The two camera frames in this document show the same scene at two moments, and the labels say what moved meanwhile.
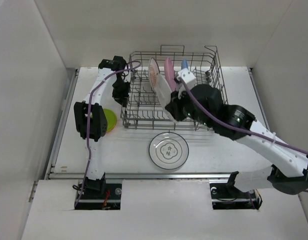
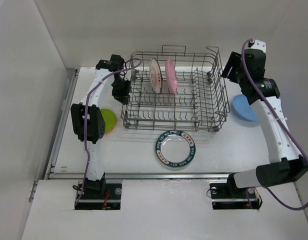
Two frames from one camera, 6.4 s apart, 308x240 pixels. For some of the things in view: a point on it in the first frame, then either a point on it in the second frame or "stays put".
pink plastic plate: x=169 y=73 stays put
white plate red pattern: x=154 y=71 stays put
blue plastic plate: x=184 y=63 to x=241 y=104
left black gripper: x=122 y=98 stays put
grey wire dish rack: x=155 y=78 stays put
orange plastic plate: x=110 y=131 stays put
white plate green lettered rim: x=163 y=93 to x=175 y=148
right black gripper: x=174 y=105 to x=234 y=60
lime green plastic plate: x=112 y=120 stays put
